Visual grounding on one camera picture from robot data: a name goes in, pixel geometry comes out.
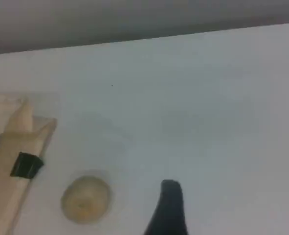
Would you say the round egg yolk pastry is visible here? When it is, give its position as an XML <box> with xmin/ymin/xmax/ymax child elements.
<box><xmin>60</xmin><ymin>175</ymin><xmax>112</xmax><ymax>224</ymax></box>

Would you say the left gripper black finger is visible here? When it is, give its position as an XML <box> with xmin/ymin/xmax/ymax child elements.
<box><xmin>10</xmin><ymin>151</ymin><xmax>44</xmax><ymax>180</ymax></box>

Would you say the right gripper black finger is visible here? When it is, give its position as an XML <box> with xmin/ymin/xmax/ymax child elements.
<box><xmin>143</xmin><ymin>179</ymin><xmax>189</xmax><ymax>235</ymax></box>

